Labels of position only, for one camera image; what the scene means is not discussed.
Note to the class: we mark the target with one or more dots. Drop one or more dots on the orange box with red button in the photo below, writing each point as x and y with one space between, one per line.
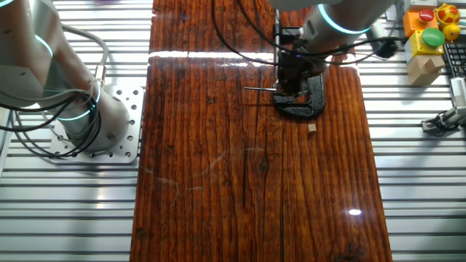
413 22

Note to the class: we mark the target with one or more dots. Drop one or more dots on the yellow box with green button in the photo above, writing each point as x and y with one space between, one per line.
418 45

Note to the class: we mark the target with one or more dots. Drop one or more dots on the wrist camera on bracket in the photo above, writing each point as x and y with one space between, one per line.
384 47

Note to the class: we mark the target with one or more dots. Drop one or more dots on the brown wooden board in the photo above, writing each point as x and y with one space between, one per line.
218 163

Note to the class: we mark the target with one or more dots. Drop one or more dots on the beige wooden block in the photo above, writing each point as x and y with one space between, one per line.
422 72

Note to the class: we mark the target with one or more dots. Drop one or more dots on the grey metal bracket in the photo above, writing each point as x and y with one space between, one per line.
400 9

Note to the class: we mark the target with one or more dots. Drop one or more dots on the yellow red-spotted toy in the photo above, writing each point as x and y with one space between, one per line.
448 14

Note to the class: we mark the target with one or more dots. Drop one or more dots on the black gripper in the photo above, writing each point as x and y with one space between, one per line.
295 67

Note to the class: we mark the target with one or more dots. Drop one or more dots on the small wooden cube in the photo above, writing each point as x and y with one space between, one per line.
311 127

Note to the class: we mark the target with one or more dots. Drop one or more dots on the black C-clamp with steel screw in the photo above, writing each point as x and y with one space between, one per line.
315 94

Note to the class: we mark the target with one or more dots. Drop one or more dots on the black keyboard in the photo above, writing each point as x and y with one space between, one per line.
457 58

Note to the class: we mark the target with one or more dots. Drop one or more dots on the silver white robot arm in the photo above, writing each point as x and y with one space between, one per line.
29 36

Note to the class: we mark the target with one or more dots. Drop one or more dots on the ribbed silver camera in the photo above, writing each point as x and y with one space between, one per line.
459 91

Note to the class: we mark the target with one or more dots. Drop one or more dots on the small black clock movement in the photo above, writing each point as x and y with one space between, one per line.
282 98

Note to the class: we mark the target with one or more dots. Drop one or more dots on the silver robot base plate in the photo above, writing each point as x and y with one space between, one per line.
127 145

